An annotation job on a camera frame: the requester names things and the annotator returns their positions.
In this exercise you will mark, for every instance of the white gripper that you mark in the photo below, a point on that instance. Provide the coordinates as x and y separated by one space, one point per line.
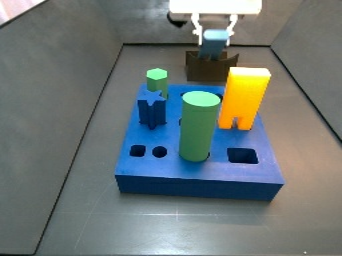
232 7

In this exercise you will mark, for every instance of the light blue square-circle object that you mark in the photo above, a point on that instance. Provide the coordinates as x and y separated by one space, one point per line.
212 43

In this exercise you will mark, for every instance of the black curved fixture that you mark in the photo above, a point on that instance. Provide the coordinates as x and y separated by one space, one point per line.
208 70

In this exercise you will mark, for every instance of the yellow slotted block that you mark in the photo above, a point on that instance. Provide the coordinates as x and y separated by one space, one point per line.
243 94

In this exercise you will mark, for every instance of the green hexagonal peg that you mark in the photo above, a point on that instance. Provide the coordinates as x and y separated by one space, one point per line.
156 80

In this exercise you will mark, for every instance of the green cylinder peg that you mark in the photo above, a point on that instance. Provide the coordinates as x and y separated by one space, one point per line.
199 108

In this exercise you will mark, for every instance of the dark blue star peg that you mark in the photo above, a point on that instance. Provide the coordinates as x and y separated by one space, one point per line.
151 108

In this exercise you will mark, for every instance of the blue foam peg base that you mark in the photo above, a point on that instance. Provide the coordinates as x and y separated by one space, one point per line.
178 154

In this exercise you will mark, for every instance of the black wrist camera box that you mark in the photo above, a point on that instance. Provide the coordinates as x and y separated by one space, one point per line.
175 22

